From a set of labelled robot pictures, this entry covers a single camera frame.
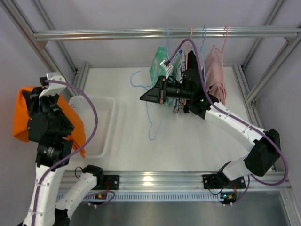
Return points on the green tie-dye garment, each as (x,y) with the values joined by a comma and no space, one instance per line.
(156,69)

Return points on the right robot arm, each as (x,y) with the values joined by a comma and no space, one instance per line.
(263,146)

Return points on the orange trousers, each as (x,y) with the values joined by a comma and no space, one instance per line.
(20,119)

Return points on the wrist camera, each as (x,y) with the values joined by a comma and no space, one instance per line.
(55,86)
(167,66)

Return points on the white black printed garment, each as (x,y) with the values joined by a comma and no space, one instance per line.
(178,74)

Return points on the blue hanger green garment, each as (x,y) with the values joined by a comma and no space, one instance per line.
(167,43)

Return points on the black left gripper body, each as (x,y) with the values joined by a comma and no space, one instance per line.
(35,99)

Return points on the pink wire hanger right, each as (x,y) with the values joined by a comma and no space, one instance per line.
(221,51)

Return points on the white perforated plastic basket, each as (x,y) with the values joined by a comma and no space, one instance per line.
(106,108)

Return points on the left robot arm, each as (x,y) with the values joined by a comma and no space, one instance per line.
(52,123)

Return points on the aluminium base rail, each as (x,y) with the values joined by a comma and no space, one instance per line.
(140,181)

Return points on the pink garment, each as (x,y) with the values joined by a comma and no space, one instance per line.
(215,82)

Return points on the aluminium hanging rail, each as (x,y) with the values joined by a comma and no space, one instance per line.
(177,33)

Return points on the aluminium frame post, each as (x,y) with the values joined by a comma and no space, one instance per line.
(27,29)
(267,54)

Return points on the aluminium frame post left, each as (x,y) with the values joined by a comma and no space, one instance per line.
(27,29)

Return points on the aluminium frame post right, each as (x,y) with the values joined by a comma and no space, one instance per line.
(267,54)

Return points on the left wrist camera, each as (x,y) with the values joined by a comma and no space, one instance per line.
(55,86)

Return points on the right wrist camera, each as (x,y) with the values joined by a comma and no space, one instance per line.
(167,66)

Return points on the slotted cable duct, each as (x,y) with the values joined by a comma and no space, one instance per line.
(156,197)

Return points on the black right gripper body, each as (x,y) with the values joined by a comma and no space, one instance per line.
(162,89)

